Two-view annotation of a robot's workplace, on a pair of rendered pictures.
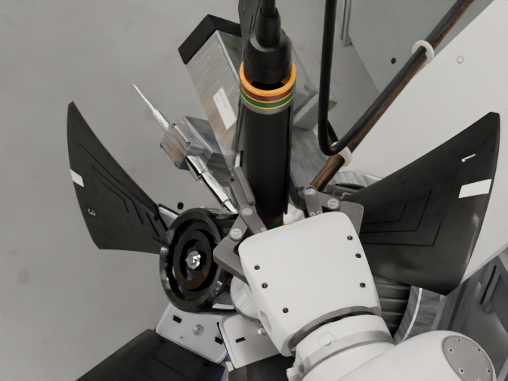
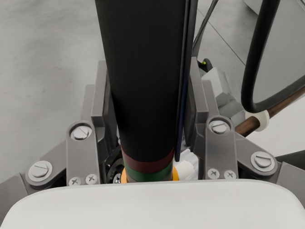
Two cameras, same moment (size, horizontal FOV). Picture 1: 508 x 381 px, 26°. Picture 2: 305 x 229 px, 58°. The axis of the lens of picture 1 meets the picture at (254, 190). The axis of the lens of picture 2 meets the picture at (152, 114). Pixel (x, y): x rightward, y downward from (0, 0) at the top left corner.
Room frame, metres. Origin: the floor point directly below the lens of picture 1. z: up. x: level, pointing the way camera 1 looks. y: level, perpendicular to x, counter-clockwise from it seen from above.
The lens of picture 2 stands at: (0.44, -0.05, 1.59)
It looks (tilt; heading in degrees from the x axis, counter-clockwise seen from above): 49 degrees down; 19
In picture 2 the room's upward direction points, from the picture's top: 1 degrees counter-clockwise
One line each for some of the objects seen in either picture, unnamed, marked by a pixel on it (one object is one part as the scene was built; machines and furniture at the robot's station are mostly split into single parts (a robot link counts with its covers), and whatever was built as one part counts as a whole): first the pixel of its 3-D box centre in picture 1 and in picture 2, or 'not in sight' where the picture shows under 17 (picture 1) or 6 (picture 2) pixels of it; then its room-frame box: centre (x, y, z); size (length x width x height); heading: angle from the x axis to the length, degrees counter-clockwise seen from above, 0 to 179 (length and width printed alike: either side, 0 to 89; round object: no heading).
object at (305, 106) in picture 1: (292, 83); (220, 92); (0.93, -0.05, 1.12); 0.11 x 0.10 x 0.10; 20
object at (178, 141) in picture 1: (181, 146); not in sight; (0.86, 0.10, 1.08); 0.07 x 0.04 x 0.06; 30
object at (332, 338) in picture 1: (339, 352); not in sight; (0.37, -0.07, 1.49); 0.09 x 0.03 x 0.08; 110
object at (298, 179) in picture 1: (309, 186); (220, 121); (0.53, -0.05, 1.49); 0.07 x 0.03 x 0.03; 20
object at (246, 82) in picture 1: (267, 83); not in sight; (0.53, -0.01, 1.63); 0.04 x 0.04 x 0.03
